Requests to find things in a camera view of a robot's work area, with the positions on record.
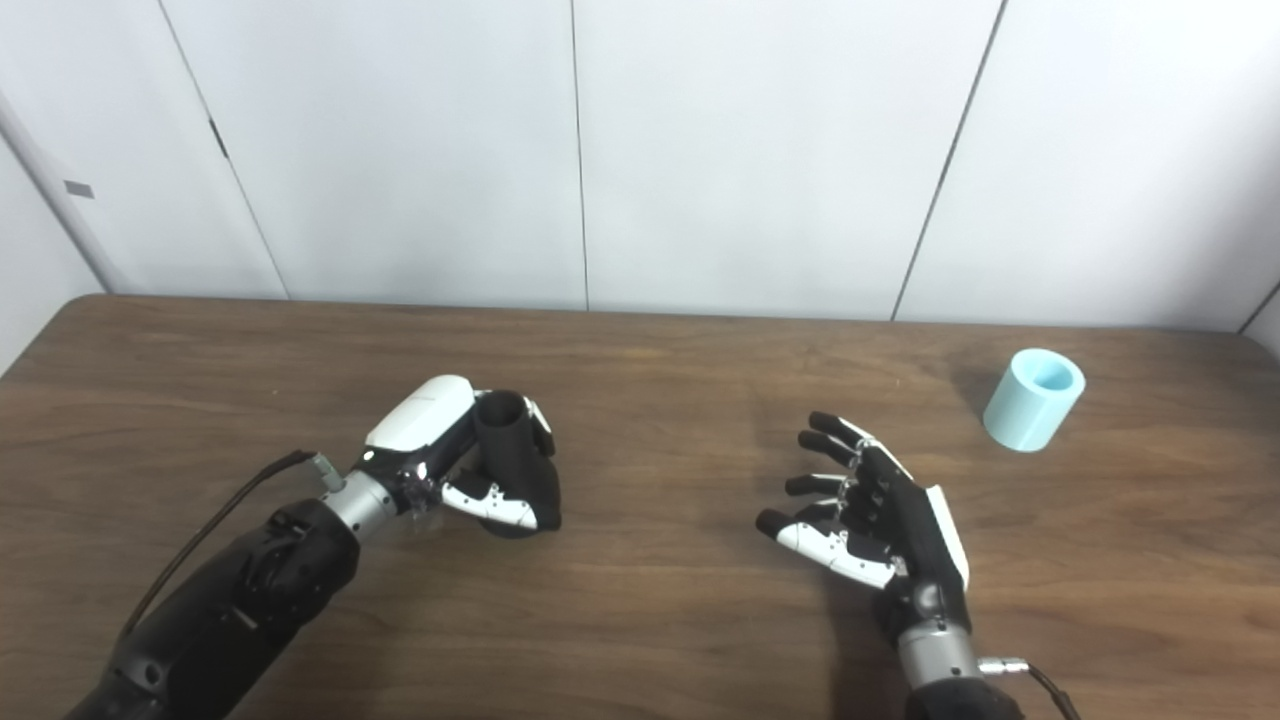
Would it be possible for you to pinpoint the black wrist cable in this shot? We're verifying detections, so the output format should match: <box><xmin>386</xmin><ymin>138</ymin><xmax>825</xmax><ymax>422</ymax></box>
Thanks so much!
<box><xmin>120</xmin><ymin>450</ymin><xmax>346</xmax><ymax>641</ymax></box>
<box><xmin>978</xmin><ymin>655</ymin><xmax>1083</xmax><ymax>720</ymax></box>

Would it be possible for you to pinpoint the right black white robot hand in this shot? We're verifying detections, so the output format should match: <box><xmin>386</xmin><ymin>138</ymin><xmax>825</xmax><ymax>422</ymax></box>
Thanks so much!
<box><xmin>755</xmin><ymin>411</ymin><xmax>971</xmax><ymax>651</ymax></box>

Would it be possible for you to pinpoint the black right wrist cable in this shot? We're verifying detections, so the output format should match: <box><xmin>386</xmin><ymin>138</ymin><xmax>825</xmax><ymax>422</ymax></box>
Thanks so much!
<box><xmin>978</xmin><ymin>655</ymin><xmax>1083</xmax><ymax>720</ymax></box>

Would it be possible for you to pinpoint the light blue cylinder cup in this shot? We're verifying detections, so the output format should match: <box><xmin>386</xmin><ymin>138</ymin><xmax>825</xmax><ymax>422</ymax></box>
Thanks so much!
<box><xmin>983</xmin><ymin>348</ymin><xmax>1087</xmax><ymax>453</ymax></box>

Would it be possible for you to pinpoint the black funnel-shaped nozzle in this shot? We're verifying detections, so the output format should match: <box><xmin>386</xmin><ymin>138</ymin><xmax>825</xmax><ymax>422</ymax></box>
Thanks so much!
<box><xmin>473</xmin><ymin>390</ymin><xmax>563</xmax><ymax>539</ymax></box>

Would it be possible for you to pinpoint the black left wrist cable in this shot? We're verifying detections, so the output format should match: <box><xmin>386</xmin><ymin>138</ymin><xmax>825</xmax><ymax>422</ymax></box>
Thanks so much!
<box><xmin>120</xmin><ymin>450</ymin><xmax>346</xmax><ymax>641</ymax></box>

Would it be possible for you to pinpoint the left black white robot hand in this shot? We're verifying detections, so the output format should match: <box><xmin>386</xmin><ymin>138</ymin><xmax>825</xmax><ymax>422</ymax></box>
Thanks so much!
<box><xmin>362</xmin><ymin>375</ymin><xmax>557</xmax><ymax>531</ymax></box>

